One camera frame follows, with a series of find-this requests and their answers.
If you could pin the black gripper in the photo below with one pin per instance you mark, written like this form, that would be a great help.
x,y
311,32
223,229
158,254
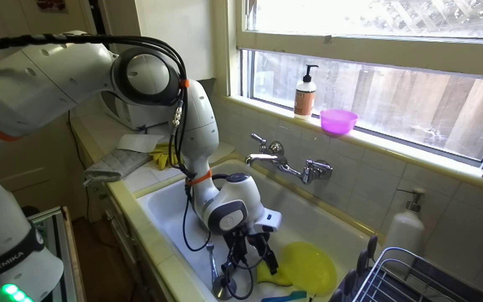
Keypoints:
x,y
247,235

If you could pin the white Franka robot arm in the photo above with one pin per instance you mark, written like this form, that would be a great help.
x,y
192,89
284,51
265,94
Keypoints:
x,y
29,89

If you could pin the yellow plastic plate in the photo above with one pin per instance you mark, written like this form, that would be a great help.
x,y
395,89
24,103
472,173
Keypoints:
x,y
314,269

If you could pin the white sink basin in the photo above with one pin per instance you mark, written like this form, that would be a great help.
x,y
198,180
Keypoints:
x,y
163,212

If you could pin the metal measuring cup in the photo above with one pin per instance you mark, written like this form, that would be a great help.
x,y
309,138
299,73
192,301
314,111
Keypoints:
x,y
225,287

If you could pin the blue plastic utensil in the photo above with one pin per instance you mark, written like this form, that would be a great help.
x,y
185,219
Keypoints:
x,y
286,296

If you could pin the black kitchen utensil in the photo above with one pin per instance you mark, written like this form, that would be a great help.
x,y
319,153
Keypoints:
x,y
359,274

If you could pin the cream base cabinet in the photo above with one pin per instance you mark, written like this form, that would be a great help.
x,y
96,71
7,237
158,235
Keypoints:
x,y
125,240

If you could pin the white soap dispenser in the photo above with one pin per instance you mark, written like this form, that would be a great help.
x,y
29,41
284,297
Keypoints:
x,y
405,229

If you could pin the white paper sheet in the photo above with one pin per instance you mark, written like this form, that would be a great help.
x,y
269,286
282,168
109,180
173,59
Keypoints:
x,y
141,143

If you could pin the pink plastic bowl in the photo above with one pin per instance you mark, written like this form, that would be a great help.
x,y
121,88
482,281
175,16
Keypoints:
x,y
338,121

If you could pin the folded grey towel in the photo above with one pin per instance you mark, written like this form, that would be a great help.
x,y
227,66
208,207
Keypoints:
x,y
116,165

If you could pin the pump bottle with brown label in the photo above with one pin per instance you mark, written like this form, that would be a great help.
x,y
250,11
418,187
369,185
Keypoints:
x,y
304,98

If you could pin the white countertop appliance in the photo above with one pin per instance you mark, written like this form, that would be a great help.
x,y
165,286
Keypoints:
x,y
135,115

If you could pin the metal robot cart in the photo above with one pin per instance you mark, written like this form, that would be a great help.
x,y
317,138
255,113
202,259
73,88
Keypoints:
x,y
57,245

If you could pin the cream framed window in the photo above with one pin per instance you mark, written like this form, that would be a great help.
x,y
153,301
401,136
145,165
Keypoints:
x,y
364,51

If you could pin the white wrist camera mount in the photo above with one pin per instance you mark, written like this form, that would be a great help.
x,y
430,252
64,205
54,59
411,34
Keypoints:
x,y
269,220

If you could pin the chrome wall faucet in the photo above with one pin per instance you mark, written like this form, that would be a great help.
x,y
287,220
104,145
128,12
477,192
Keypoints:
x,y
309,168

